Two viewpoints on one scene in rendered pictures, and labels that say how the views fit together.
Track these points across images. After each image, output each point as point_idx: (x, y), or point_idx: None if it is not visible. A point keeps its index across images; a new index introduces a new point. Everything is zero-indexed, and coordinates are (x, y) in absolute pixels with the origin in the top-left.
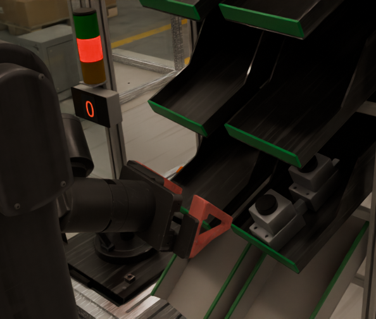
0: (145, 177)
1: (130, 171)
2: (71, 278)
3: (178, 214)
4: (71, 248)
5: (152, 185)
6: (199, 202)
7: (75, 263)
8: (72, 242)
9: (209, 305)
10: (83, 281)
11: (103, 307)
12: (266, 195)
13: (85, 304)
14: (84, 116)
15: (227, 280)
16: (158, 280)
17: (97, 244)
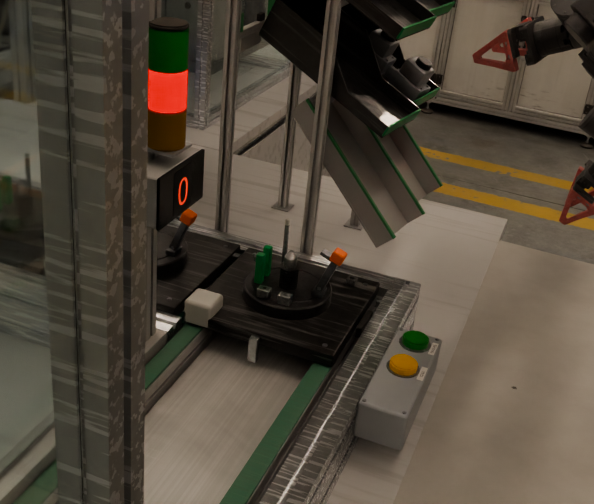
0: (534, 20)
1: (529, 24)
2: (366, 330)
3: (207, 270)
4: (318, 337)
5: (537, 20)
6: (530, 20)
7: (346, 326)
8: (306, 340)
9: (387, 209)
10: (371, 314)
11: (395, 298)
12: (420, 58)
13: (399, 309)
14: (172, 215)
15: (395, 166)
16: (386, 223)
17: (316, 303)
